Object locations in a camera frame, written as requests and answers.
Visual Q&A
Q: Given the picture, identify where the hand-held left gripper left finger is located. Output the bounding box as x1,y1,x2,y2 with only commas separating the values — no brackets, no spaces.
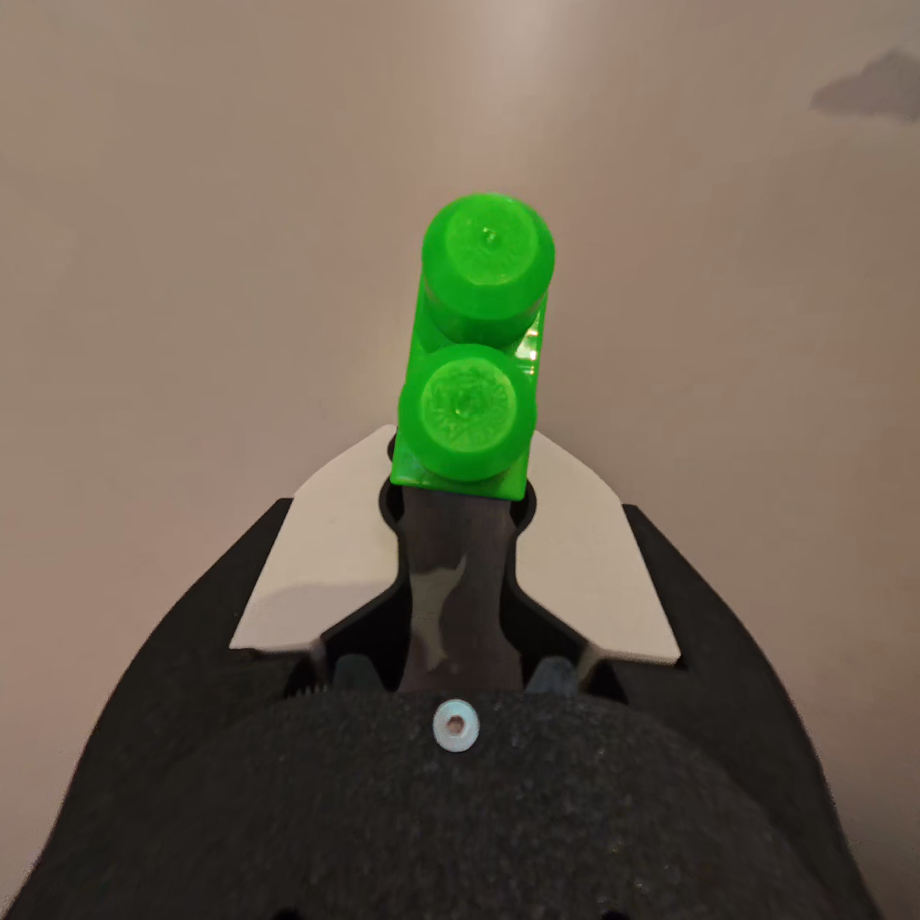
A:
229,424,401,684

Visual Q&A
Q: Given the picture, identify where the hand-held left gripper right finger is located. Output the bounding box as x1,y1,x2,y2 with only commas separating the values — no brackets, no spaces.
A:
512,433,682,684

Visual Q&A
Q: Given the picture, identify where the green two-stud block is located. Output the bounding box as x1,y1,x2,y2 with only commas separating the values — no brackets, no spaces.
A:
389,191,556,501

